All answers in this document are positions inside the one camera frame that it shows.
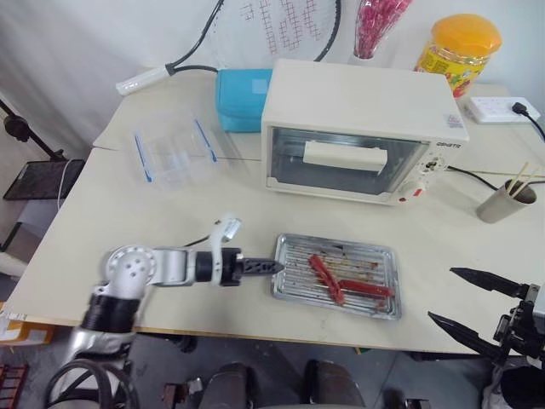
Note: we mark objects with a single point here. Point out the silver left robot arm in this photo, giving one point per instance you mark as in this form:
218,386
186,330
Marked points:
132,268

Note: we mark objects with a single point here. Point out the metal baking tray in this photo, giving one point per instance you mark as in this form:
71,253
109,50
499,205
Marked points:
298,277

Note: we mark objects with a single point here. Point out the cream toaster oven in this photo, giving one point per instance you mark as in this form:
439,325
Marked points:
357,93

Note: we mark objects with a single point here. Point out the red crate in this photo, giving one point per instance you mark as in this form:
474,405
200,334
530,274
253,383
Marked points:
13,379

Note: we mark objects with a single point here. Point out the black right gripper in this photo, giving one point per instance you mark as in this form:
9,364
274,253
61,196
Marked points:
515,334

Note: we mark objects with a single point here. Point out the white power strip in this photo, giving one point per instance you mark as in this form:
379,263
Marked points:
489,108

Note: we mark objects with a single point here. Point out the clear container with blue clips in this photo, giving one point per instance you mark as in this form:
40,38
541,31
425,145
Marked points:
174,149

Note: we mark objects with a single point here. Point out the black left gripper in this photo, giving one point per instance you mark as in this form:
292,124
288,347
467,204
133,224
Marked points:
232,268

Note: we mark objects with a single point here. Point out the curved red sausage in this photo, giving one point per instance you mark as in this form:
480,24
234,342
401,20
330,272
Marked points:
325,274

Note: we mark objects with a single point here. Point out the yellow lidded snack jar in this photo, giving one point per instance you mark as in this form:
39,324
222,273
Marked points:
462,47

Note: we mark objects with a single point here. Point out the dark rounded shape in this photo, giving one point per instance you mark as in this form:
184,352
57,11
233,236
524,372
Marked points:
334,383
232,385

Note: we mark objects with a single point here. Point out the wooden chopstick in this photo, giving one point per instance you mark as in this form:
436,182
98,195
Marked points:
529,181
520,175

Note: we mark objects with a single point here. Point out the blue box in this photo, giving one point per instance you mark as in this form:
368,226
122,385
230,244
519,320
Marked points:
238,100

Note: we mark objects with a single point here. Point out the straight red sausage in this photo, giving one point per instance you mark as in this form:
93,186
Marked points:
366,288

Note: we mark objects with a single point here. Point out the grey metal cup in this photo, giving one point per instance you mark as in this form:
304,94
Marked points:
500,209

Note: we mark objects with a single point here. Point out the black badminton racket white grip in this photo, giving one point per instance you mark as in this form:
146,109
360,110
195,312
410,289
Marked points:
145,78

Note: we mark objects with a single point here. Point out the vase with pink flowers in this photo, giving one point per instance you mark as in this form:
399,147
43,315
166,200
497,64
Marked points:
376,21

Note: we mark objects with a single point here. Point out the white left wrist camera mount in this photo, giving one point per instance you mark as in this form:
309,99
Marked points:
218,251

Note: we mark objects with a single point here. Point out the thin bamboo skewer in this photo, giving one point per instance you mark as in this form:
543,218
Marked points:
489,172

